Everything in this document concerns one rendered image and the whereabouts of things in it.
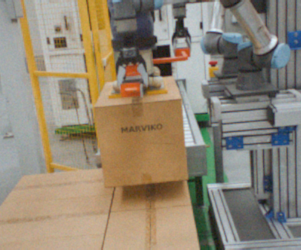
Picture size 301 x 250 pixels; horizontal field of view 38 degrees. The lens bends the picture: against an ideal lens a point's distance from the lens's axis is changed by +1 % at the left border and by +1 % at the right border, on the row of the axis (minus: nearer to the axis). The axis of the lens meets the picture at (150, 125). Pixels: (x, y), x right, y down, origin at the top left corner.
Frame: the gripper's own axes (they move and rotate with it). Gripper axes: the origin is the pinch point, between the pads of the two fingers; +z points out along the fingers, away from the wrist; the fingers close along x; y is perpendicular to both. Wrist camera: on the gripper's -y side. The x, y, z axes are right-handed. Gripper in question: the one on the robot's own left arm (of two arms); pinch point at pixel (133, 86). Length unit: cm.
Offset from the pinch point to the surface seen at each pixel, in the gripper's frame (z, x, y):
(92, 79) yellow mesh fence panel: 26, 40, 174
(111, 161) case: 40, 16, 30
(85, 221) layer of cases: 66, 31, 23
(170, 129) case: 27.4, -13.1, 29.9
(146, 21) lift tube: -20, -7, 53
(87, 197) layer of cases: 66, 34, 49
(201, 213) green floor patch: 122, -32, 122
